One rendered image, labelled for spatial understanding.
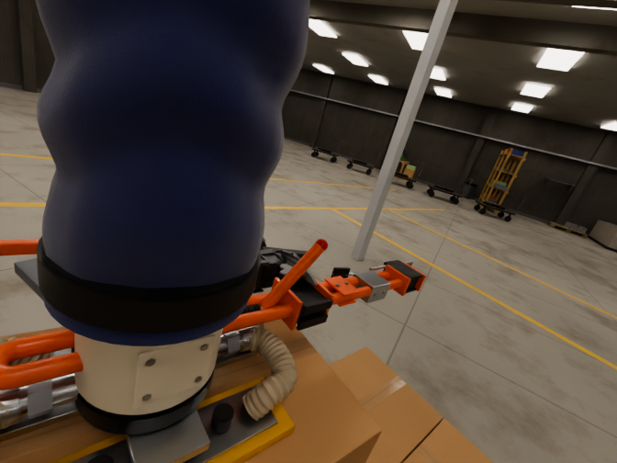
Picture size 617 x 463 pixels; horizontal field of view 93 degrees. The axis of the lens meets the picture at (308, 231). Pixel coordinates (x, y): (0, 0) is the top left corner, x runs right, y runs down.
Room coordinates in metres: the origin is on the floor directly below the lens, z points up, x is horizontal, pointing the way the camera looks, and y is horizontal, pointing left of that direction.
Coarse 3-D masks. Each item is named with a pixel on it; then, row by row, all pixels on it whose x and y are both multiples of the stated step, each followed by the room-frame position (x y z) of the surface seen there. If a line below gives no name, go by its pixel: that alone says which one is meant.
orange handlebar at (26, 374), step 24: (0, 240) 0.38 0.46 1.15; (24, 240) 0.40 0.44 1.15; (336, 288) 0.53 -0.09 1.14; (360, 288) 0.57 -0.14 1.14; (264, 312) 0.40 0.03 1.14; (288, 312) 0.42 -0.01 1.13; (48, 336) 0.24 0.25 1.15; (72, 336) 0.25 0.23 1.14; (0, 360) 0.20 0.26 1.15; (48, 360) 0.22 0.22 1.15; (72, 360) 0.23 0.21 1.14; (0, 384) 0.19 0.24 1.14; (24, 384) 0.20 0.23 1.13
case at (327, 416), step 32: (224, 384) 0.36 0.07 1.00; (320, 384) 0.42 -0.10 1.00; (320, 416) 0.36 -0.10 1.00; (352, 416) 0.37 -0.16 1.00; (0, 448) 0.20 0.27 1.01; (32, 448) 0.21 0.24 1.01; (64, 448) 0.22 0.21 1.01; (288, 448) 0.29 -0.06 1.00; (320, 448) 0.31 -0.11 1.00; (352, 448) 0.32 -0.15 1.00
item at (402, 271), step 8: (392, 264) 0.73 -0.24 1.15; (400, 264) 0.75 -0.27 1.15; (392, 272) 0.70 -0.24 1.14; (400, 272) 0.69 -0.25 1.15; (408, 272) 0.70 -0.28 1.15; (416, 272) 0.72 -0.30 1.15; (408, 280) 0.66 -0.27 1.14; (416, 280) 0.72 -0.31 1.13; (400, 288) 0.67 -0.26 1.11; (408, 288) 0.70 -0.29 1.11; (416, 288) 0.72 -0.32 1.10
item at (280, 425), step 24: (216, 408) 0.29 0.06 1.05; (240, 408) 0.31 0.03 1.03; (216, 432) 0.27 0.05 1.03; (240, 432) 0.28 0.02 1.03; (264, 432) 0.29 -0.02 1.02; (288, 432) 0.31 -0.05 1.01; (72, 456) 0.21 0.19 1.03; (96, 456) 0.21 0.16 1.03; (120, 456) 0.22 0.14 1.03; (216, 456) 0.24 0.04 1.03; (240, 456) 0.25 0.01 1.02
